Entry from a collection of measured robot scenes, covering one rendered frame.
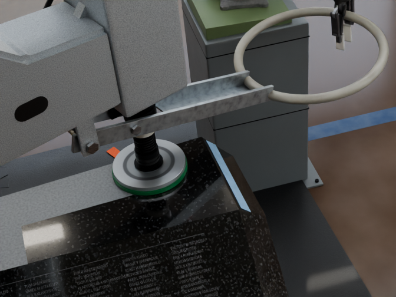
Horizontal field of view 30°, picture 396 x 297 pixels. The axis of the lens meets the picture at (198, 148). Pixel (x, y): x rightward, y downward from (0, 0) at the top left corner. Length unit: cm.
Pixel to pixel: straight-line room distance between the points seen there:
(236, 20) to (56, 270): 121
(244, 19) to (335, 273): 102
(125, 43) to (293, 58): 121
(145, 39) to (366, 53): 243
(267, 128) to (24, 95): 152
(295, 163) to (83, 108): 158
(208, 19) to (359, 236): 106
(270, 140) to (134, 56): 137
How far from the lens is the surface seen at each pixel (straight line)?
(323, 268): 292
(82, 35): 170
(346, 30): 264
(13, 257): 201
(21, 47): 169
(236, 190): 209
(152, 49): 180
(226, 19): 274
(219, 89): 226
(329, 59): 402
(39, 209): 212
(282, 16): 257
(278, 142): 308
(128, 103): 183
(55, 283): 198
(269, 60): 282
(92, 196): 211
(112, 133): 191
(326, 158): 339
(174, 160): 213
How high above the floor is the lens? 225
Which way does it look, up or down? 40 degrees down
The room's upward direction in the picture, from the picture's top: 7 degrees counter-clockwise
